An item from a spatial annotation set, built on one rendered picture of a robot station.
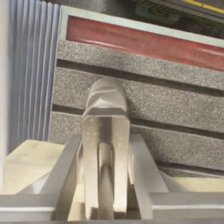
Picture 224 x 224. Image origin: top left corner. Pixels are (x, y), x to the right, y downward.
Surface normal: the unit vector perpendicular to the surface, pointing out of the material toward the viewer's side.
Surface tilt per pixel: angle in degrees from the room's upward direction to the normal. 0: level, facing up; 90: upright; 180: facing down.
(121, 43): 0
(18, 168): 0
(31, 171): 0
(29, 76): 61
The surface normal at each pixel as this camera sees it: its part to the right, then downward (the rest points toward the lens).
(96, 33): 0.03, 0.25
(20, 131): 0.87, 0.27
